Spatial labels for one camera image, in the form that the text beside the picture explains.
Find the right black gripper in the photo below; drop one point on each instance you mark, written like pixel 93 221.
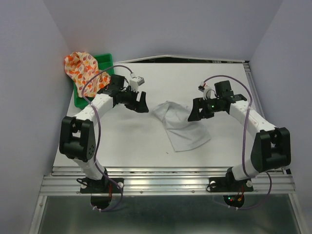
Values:
pixel 196 115

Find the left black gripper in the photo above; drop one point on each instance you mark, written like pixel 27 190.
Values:
pixel 140 106

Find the white skirt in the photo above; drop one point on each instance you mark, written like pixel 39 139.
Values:
pixel 183 135

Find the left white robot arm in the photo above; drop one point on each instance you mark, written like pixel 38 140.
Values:
pixel 77 136

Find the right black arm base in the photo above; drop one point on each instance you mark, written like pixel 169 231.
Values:
pixel 234 190

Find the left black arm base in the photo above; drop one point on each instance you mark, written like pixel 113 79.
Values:
pixel 105 194

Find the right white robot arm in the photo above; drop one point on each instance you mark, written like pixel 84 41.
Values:
pixel 236 107

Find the green plastic bin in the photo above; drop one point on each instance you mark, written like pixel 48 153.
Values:
pixel 104 61

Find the orange floral skirt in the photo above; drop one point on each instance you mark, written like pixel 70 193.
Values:
pixel 81 67

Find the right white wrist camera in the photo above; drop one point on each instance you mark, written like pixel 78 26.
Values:
pixel 206 90

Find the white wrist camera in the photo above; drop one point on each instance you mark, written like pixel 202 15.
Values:
pixel 135 82
pixel 206 90

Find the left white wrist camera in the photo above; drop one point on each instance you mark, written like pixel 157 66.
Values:
pixel 135 82

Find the aluminium right side rail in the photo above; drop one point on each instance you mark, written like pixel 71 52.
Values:
pixel 263 117

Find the aluminium front rail frame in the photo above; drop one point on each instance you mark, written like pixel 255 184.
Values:
pixel 155 181

